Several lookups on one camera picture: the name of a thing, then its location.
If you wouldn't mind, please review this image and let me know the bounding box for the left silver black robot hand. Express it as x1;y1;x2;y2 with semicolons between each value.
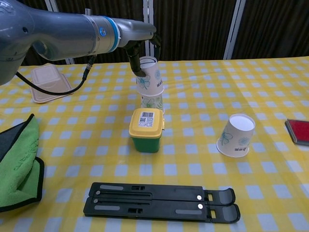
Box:
119;19;162;78

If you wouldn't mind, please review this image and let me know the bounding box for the white floral paper cup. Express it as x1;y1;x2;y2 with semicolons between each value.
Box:
216;113;256;158
140;93;166;115

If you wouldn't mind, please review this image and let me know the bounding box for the yellow white checkered tablecloth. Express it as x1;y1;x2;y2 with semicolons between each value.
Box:
0;57;309;232

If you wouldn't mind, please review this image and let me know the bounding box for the green box with yellow lid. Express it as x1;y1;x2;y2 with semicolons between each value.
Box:
128;108;166;153

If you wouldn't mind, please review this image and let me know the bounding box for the beige lidded takeout container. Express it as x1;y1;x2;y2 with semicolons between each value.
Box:
30;63;73;104

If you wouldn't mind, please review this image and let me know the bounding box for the black folding laptop stand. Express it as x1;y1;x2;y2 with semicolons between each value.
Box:
83;182;241;224

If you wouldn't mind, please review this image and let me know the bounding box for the green grey microfibre cloth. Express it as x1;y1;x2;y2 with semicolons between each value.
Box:
0;113;45;213

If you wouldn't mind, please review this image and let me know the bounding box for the red flat ink pad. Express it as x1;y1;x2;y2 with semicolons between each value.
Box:
284;118;309;146

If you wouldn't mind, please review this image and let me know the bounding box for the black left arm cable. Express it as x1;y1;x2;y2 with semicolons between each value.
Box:
15;54;98;96

